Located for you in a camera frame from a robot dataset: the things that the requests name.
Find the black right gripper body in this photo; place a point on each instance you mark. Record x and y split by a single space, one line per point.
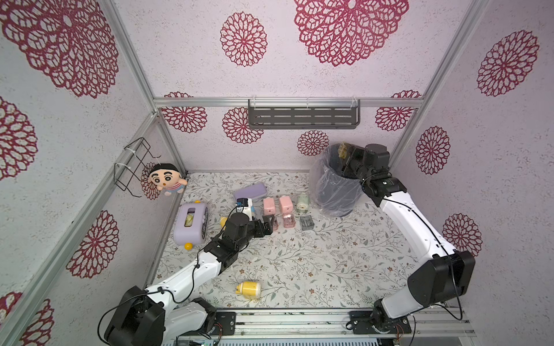
348 156

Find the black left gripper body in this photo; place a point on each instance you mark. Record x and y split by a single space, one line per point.
256 231

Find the pink pencil sharpener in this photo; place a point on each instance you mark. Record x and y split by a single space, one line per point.
269 206
287 206

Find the pink sharpener shavings tray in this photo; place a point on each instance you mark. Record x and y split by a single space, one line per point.
289 221

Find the clear sharpener shavings tray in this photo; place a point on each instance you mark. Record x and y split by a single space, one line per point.
307 223

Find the green pencil sharpener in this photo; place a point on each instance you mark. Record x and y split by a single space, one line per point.
303 203

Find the yellow sharpener shavings tray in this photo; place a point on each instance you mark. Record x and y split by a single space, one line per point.
343 151

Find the yellow pencil sharpener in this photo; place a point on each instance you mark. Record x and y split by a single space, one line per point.
249 289
223 222

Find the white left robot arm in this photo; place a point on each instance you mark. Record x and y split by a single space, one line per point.
166 311

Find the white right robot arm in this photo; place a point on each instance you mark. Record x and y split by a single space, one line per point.
443 272

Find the purple pencil case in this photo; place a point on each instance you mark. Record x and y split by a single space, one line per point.
255 192

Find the clear plastic bin liner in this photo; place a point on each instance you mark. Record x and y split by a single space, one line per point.
333 194

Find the grey trash bin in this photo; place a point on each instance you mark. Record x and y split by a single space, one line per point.
339 186

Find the purple tissue box holder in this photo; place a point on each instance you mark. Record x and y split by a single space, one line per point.
191 224

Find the Shin-chan plush doll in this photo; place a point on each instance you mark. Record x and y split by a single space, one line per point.
167 179

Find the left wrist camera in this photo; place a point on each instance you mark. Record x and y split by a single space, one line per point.
245 206

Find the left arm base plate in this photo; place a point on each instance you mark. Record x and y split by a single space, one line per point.
221 323

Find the grey wall shelf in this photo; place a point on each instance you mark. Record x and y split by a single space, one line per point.
305 117

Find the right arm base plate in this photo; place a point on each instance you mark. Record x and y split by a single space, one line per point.
370 322

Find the black wire wall basket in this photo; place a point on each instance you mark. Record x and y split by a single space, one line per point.
124 173

